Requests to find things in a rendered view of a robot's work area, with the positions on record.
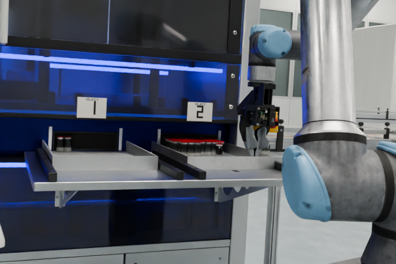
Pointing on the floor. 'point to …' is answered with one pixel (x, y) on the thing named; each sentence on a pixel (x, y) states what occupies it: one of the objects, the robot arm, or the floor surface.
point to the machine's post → (238, 210)
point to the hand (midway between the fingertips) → (252, 154)
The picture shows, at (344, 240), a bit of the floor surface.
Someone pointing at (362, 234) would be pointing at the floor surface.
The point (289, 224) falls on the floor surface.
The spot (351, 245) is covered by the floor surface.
